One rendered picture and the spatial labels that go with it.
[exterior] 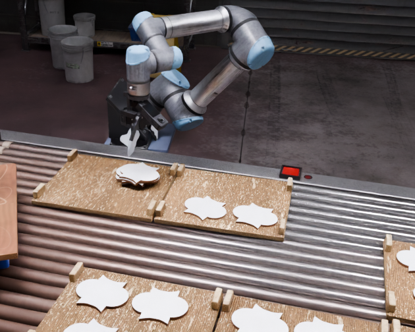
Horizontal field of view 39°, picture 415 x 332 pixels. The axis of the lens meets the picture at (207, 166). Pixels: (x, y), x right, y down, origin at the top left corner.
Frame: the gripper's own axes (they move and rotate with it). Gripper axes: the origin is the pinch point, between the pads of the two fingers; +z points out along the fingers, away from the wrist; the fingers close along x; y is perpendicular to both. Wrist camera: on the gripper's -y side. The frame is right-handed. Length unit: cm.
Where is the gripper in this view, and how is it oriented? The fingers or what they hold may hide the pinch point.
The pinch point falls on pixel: (144, 149)
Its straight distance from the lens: 203.9
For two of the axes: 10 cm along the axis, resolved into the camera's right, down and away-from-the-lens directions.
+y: -8.4, -2.8, 4.6
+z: -0.4, 8.8, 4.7
